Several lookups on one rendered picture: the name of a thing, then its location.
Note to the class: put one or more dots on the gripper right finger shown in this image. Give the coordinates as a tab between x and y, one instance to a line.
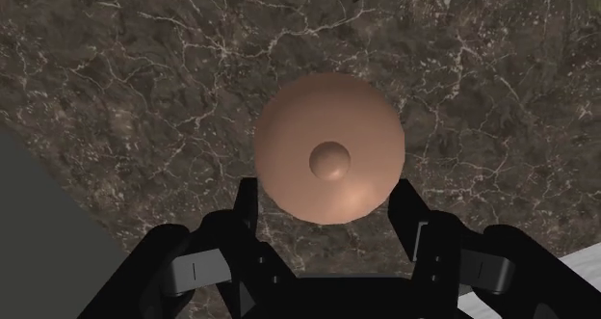
446	247

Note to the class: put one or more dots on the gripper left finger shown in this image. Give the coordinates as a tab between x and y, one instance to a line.
225	247

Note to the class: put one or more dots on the round copper lid with knob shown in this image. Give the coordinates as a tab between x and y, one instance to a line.
329	149

